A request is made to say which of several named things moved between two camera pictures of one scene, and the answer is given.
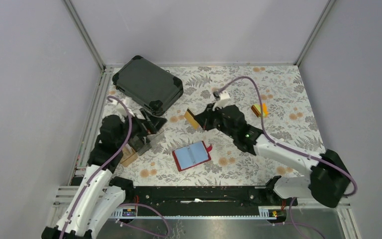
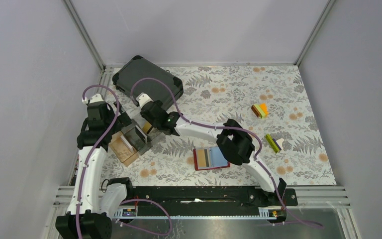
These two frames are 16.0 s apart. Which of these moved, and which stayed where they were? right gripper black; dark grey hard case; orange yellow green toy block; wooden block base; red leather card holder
Moved: right gripper black; red leather card holder
Stayed: orange yellow green toy block; dark grey hard case; wooden block base
